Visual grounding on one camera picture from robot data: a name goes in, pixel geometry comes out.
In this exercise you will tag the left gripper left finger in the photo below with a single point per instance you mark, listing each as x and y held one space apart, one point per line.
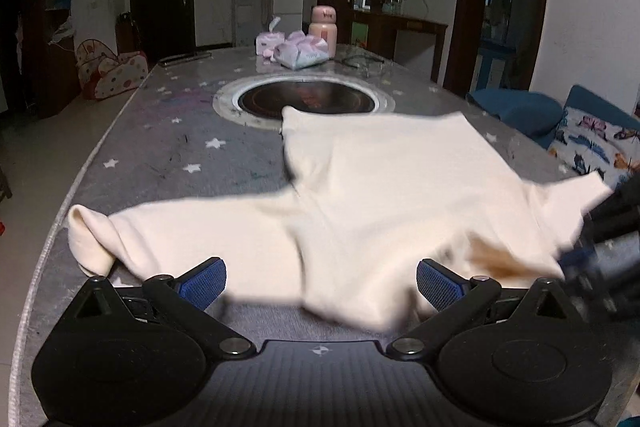
182 302

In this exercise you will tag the pink thermos bottle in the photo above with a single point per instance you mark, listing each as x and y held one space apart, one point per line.
323 25

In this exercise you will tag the grey star-patterned table cover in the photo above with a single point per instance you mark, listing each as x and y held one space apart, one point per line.
167 142

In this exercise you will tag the blue sofa with butterfly cushion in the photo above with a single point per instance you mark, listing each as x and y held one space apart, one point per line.
587 133

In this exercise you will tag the water dispenser with blue bottle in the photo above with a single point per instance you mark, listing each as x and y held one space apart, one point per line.
242 22

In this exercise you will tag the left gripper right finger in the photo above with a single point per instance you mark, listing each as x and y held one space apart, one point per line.
458 302

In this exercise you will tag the pink tissue pack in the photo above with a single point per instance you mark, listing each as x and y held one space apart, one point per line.
299 51
267 41

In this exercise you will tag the cream knit sweater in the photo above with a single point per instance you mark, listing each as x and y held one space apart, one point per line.
370 197

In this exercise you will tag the polka dot play tent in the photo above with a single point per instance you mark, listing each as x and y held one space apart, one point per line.
103 73

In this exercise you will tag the black eyeglasses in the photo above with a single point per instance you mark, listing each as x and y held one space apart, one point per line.
363 61

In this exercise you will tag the round induction cooktop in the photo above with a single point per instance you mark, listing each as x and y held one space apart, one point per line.
257 102

